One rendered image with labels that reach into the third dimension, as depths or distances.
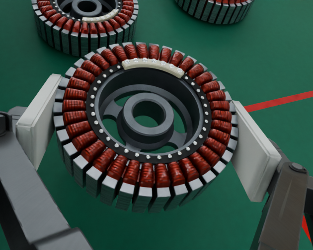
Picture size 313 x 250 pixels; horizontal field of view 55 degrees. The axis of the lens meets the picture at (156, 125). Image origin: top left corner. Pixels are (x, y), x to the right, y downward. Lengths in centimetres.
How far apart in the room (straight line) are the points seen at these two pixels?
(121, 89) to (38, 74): 14
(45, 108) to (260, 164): 11
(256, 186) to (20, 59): 26
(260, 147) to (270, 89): 22
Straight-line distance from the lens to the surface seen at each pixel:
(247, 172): 17
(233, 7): 41
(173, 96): 21
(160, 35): 38
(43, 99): 16
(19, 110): 17
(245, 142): 18
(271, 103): 36
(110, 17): 34
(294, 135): 35
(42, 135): 16
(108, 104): 20
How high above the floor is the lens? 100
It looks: 56 degrees down
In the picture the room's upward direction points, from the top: 19 degrees clockwise
